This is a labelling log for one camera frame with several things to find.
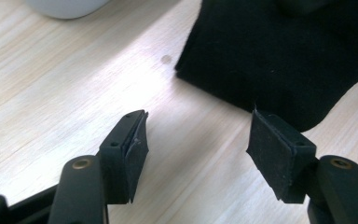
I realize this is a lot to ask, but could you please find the white round object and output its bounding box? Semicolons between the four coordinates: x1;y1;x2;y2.
24;0;111;21

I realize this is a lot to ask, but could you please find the black sock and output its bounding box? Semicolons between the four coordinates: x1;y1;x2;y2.
174;0;358;133

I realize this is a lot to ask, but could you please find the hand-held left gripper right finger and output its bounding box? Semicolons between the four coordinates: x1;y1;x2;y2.
245;105;318;204

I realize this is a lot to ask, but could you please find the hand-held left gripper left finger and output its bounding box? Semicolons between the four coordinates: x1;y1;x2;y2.
98;109;150;205

